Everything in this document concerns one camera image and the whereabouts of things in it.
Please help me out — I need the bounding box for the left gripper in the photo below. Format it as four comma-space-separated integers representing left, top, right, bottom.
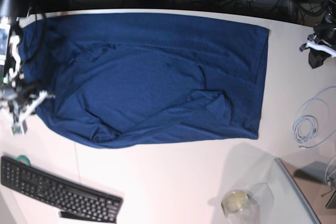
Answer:
299, 24, 335, 69

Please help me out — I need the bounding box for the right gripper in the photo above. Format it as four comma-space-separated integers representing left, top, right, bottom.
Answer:
1, 83, 55, 136

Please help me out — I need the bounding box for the blue t-shirt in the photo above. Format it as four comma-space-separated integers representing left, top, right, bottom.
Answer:
19, 13, 269, 148

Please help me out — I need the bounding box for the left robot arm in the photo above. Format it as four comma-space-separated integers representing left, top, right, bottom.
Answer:
300, 0, 335, 69

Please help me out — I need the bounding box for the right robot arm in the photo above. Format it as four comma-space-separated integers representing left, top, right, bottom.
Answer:
1, 0, 54, 135

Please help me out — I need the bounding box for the green tape roll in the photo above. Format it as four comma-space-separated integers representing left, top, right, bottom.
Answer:
16, 155, 31, 166

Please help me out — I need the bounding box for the black keyboard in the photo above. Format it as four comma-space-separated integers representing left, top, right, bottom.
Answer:
1, 156, 123, 223

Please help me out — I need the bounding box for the grey metal stand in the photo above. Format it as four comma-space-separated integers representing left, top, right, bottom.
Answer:
293, 161, 335, 209

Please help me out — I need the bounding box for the clear glass jar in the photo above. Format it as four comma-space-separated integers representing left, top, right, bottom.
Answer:
221, 183, 275, 223

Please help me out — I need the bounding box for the coiled light blue cable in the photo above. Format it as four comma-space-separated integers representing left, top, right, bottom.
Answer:
291, 86, 336, 149

